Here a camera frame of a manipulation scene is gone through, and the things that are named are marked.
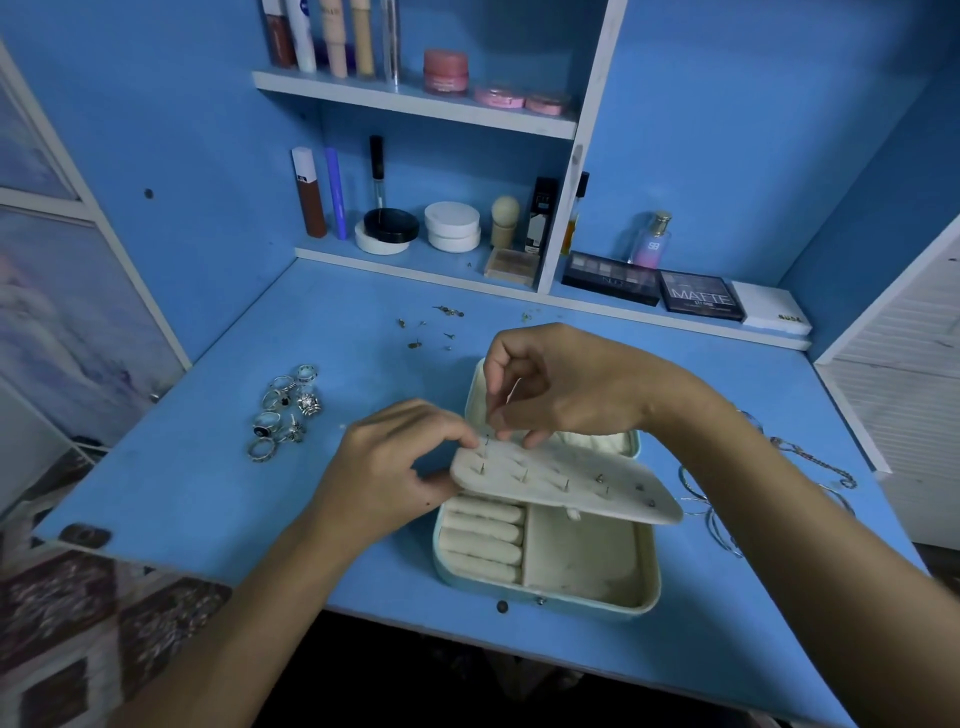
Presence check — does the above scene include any person's right hand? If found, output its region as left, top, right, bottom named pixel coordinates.
left=483, top=322, right=710, bottom=449

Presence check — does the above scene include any person's left hand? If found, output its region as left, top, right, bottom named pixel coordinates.
left=307, top=397, right=482, bottom=560

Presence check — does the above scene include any pile of silver rings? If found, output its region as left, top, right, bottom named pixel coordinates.
left=246, top=363, right=326, bottom=464

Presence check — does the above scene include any pile of small earrings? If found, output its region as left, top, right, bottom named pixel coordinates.
left=394, top=304, right=467, bottom=354

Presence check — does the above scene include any cream jewellery box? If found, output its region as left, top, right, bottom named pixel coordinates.
left=432, top=357, right=686, bottom=618

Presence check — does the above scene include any pile of silver bracelets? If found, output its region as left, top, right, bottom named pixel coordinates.
left=678, top=412, right=860, bottom=557

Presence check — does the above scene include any person's left forearm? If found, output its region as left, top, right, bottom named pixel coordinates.
left=112, top=522, right=384, bottom=728

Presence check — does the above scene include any person's right forearm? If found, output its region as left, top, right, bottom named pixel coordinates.
left=660, top=393, right=960, bottom=728

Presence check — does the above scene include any white flat box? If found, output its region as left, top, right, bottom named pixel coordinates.
left=732, top=280, right=815, bottom=339

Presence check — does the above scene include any person's dark clothing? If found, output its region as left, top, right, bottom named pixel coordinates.
left=285, top=607, right=752, bottom=728

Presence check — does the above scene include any dark eyeshadow palette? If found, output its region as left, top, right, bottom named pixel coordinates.
left=561, top=250, right=663, bottom=308

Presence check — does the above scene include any black lettered eyeshadow palette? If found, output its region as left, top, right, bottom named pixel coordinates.
left=658, top=270, right=747, bottom=323

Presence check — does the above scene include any square brown powder compact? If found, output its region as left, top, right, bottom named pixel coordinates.
left=484, top=247, right=542, bottom=290

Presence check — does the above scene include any small pink perfume bottle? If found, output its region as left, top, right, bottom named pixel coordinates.
left=630, top=211, right=674, bottom=270

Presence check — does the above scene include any thin dark cosmetic bottle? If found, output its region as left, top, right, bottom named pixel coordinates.
left=561, top=171, right=591, bottom=260

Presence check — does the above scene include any black cosmetic bottle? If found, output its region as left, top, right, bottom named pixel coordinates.
left=525, top=177, right=561, bottom=257

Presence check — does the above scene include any beige makeup sponge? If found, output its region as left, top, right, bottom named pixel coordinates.
left=490, top=195, right=522, bottom=252

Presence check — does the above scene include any white round cream jar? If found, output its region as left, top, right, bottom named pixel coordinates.
left=424, top=201, right=483, bottom=254

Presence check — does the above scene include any white bowl black inside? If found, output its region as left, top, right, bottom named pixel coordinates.
left=355, top=207, right=423, bottom=257

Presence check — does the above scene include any white shelf unit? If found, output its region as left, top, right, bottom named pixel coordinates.
left=252, top=0, right=815, bottom=351

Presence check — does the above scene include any blue cosmetic tube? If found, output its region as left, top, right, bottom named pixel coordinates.
left=325, top=147, right=350, bottom=242

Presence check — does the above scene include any brown lipstick tube white cap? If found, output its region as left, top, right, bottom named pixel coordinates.
left=291, top=145, right=329, bottom=240

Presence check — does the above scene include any white slatted cabinet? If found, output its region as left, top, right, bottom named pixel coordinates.
left=817, top=214, right=960, bottom=549

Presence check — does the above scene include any pink round jar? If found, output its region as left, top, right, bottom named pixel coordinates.
left=421, top=49, right=471, bottom=96

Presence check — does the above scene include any white framed marbled panel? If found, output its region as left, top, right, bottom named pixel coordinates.
left=0, top=37, right=192, bottom=452

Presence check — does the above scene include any short beige cosmetic tube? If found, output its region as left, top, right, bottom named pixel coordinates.
left=351, top=0, right=377, bottom=80

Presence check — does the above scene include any white tube blue label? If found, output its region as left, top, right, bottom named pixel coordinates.
left=286, top=0, right=320, bottom=75

